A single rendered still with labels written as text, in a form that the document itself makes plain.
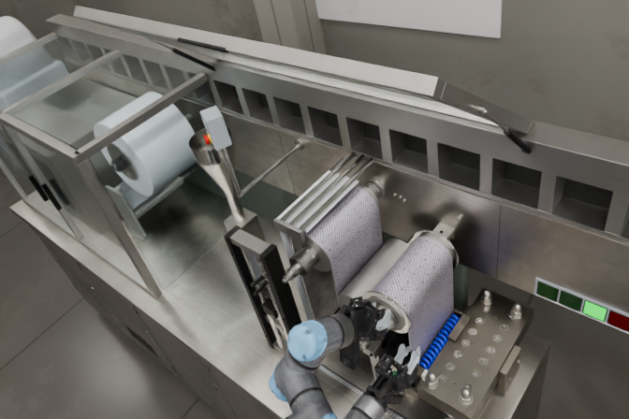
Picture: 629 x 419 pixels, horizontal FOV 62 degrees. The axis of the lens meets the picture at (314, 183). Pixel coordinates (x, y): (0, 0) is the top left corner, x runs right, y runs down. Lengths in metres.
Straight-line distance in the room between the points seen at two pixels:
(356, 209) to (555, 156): 0.55
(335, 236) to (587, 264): 0.63
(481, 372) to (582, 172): 0.63
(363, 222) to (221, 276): 0.81
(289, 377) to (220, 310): 0.91
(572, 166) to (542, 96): 1.75
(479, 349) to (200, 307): 1.02
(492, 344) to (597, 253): 0.42
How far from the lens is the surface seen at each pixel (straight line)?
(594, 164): 1.26
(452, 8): 2.96
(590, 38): 2.81
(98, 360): 3.38
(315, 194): 1.52
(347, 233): 1.48
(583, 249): 1.43
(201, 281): 2.15
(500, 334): 1.67
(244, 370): 1.85
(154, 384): 3.11
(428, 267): 1.46
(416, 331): 1.49
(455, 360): 1.61
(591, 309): 1.56
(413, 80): 0.83
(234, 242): 1.46
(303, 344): 1.10
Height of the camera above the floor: 2.40
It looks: 39 degrees down
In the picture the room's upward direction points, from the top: 13 degrees counter-clockwise
